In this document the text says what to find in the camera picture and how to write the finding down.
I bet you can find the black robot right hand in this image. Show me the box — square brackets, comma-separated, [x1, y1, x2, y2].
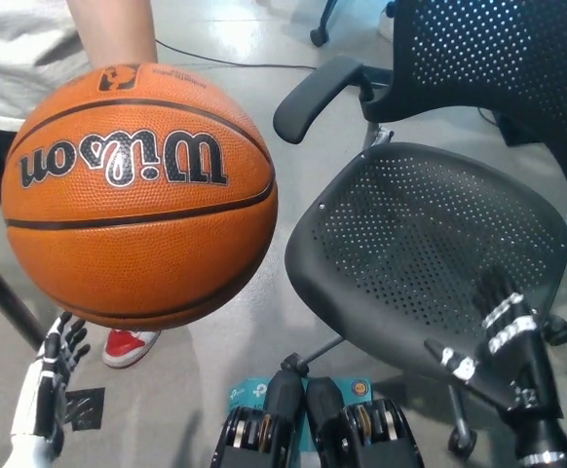
[424, 266, 565, 431]

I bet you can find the black perforated office chair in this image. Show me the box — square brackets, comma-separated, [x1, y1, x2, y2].
[272, 0, 567, 460]

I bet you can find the red and white sneaker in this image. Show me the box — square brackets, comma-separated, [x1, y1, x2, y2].
[101, 327, 162, 370]

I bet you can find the teal TP-Link box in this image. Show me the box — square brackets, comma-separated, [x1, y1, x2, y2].
[228, 373, 375, 468]

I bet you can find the black floor cable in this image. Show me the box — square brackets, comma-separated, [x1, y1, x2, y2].
[155, 39, 317, 70]

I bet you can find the black tape floor marker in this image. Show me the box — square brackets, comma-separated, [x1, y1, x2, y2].
[61, 386, 106, 433]

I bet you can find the black slanted pole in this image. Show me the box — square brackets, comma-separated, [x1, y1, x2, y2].
[0, 238, 47, 351]

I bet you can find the black chair caster leg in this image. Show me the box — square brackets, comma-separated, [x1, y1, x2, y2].
[309, 0, 341, 49]

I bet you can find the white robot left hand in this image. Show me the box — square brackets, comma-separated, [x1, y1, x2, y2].
[10, 311, 93, 444]

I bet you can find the orange Wilson basketball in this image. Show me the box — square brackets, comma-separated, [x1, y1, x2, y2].
[0, 61, 280, 332]

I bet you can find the person in white shirt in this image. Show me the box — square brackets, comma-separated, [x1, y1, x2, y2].
[0, 0, 93, 201]

